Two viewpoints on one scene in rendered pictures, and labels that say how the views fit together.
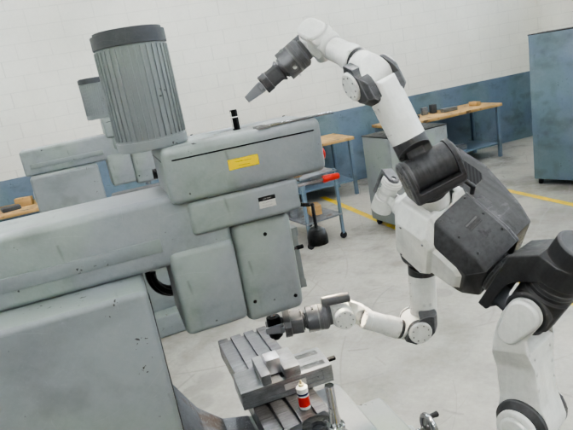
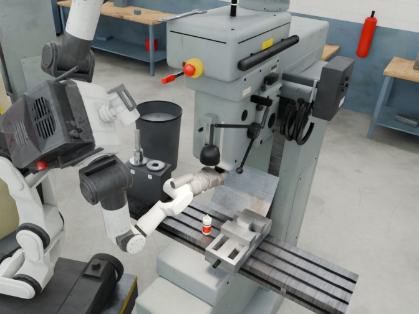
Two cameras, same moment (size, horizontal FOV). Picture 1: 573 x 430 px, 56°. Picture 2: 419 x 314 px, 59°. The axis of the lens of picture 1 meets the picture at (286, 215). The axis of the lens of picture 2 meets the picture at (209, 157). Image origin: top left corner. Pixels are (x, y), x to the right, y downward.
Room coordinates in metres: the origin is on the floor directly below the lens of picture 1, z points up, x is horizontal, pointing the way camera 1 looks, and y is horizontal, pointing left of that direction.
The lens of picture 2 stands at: (2.59, -0.84, 2.14)
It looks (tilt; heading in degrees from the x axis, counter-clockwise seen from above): 32 degrees down; 137
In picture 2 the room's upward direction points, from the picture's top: 4 degrees clockwise
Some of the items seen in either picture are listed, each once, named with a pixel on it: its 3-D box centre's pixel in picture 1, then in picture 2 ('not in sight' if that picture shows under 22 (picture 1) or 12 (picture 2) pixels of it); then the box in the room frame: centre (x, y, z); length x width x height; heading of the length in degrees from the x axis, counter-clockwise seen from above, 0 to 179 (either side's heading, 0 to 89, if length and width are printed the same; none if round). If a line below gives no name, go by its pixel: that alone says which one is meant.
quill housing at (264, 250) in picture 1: (260, 258); (224, 123); (1.63, 0.11, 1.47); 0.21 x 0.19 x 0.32; 17
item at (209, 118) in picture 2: (294, 257); (209, 139); (1.66, 0.00, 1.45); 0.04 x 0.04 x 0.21; 17
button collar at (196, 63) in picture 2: not in sight; (194, 68); (1.70, -0.12, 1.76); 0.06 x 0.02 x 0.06; 17
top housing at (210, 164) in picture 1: (236, 155); (232, 37); (1.63, 0.12, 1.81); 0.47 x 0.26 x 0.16; 107
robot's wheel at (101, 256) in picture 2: not in sight; (105, 268); (1.20, -0.29, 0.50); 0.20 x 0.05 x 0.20; 38
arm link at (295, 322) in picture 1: (301, 321); (204, 180); (1.64, 0.01, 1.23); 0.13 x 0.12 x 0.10; 2
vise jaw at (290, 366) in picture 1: (286, 362); (238, 233); (1.79, 0.09, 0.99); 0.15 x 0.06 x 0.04; 15
